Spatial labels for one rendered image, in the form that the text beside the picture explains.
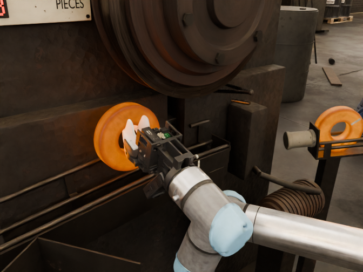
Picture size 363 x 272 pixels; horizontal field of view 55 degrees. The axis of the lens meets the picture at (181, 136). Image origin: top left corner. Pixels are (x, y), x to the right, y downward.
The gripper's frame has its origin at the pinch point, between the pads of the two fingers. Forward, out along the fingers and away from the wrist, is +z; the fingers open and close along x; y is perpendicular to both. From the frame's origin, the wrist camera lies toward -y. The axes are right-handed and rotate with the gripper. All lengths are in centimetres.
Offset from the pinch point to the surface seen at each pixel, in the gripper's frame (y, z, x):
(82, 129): -3.6, 8.3, 6.8
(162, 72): 12.4, 0.8, -8.0
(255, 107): -5.2, -0.4, -43.5
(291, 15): -43, 133, -249
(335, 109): -5, -13, -68
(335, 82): -124, 115, -356
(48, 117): 0.8, 9.7, 14.0
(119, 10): 24.4, 5.8, 0.5
